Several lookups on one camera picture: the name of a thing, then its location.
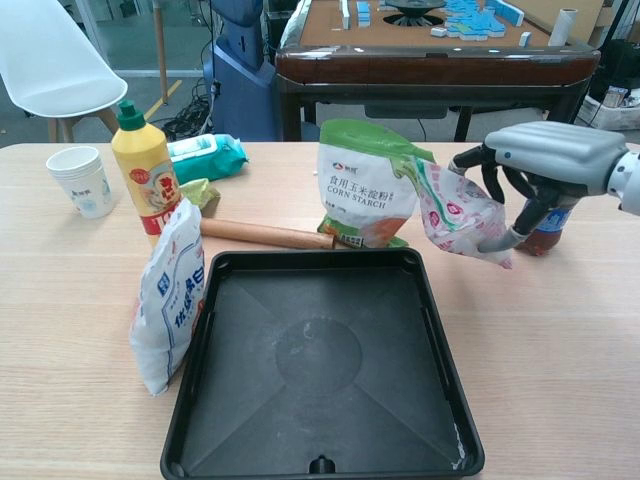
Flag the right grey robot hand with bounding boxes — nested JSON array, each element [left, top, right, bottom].
[[447, 120, 629, 254]]

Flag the small white pink bag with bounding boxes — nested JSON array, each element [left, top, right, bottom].
[[412, 154, 515, 271]]

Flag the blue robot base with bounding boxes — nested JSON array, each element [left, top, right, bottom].
[[202, 0, 279, 142]]

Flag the black plastic tray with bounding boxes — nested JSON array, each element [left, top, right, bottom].
[[159, 247, 486, 480]]

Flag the small green snack packet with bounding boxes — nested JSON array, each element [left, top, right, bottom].
[[178, 177, 222, 211]]

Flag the white cardboard box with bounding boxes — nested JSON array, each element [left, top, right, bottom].
[[579, 87, 640, 130]]

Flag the cola bottle blue cap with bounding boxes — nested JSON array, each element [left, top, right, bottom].
[[514, 207, 574, 258]]

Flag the white paper roll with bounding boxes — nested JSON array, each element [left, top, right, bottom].
[[548, 8, 580, 47]]

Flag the blue mahjong tile pile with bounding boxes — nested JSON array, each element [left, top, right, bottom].
[[442, 0, 526, 40]]

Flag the brown mahjong table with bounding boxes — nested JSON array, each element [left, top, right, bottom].
[[274, 0, 601, 143]]

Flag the green white corn starch bag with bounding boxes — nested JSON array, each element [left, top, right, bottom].
[[316, 118, 437, 250]]

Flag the black mahjong table dial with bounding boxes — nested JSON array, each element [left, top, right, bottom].
[[380, 0, 447, 27]]

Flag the wooden rolling pin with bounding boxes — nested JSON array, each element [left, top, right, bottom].
[[199, 218, 337, 251]]

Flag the teal wet wipes pack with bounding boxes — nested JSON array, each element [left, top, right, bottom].
[[166, 133, 250, 185]]

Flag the light wooden pole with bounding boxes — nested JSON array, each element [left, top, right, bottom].
[[152, 0, 170, 105]]

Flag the yellow bottle green cap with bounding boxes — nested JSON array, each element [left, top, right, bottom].
[[110, 99, 184, 250]]

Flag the white blue sugar bag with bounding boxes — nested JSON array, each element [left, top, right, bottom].
[[128, 197, 207, 397]]

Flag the white paper cup stack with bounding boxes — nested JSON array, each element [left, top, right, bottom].
[[45, 145, 117, 220]]

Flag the white chair wooden legs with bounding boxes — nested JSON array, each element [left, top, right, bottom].
[[0, 0, 129, 144]]

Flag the black floor cable bundle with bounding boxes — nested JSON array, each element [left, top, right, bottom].
[[162, 84, 216, 141]]

